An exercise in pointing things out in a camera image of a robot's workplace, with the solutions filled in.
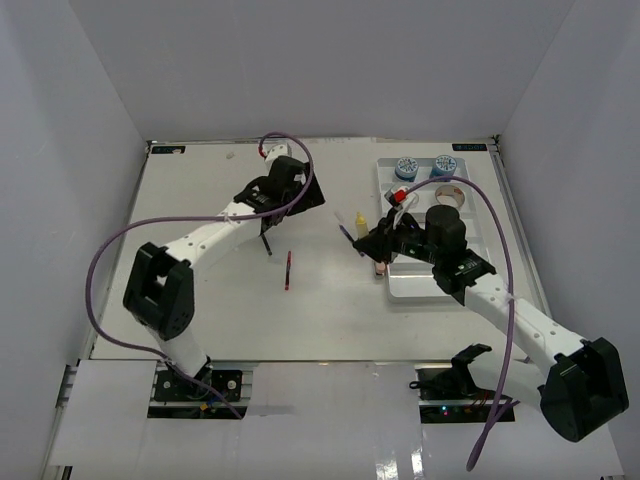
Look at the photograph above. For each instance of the purple pen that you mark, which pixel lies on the purple pen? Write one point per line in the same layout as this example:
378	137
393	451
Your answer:
342	227

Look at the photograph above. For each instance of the black table label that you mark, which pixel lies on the black table label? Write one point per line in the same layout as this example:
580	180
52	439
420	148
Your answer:
469	147
167	149

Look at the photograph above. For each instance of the pink white eraser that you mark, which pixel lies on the pink white eraser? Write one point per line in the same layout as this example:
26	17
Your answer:
379	269

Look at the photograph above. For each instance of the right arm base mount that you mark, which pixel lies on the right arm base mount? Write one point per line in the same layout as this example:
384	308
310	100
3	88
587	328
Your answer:
448	395

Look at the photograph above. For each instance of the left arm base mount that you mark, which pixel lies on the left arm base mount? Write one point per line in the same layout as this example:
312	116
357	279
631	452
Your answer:
225	397

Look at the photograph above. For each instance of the blue tape roll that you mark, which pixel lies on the blue tape roll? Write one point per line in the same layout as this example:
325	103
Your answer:
406	169
444	167

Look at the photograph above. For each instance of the white compartment tray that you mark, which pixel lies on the white compartment tray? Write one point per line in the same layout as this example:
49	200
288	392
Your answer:
410	280

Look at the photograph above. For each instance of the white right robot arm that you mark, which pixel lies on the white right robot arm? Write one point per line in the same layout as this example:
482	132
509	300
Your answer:
578	385

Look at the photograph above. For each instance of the brown packing tape roll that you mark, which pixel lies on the brown packing tape roll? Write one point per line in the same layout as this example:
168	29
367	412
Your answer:
450	195

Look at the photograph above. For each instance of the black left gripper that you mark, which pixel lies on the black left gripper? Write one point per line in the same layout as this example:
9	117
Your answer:
310	199

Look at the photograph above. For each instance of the red pen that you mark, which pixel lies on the red pen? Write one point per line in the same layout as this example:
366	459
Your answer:
288	270

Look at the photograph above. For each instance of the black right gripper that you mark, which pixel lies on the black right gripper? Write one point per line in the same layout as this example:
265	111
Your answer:
379	245

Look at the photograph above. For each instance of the black pen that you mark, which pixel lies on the black pen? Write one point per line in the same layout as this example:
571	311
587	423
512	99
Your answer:
266	245

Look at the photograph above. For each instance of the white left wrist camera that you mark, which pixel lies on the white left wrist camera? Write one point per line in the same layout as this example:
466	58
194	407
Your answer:
276	151

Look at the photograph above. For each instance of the right black table label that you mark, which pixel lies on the right black table label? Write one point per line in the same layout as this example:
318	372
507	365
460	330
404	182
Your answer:
469	147

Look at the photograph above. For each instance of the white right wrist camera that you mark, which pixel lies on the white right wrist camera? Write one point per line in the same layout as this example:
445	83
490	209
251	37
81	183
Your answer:
401	201

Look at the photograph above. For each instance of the yellow white highlighter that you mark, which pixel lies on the yellow white highlighter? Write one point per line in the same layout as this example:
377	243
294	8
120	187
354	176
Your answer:
361	225

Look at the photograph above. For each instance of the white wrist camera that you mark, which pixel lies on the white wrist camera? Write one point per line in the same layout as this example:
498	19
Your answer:
276	151
401	201

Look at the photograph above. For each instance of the left black table label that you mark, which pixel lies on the left black table label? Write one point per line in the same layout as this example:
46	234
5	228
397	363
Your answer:
167	149

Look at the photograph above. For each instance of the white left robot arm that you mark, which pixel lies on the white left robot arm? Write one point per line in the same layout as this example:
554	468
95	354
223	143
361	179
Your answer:
160	293

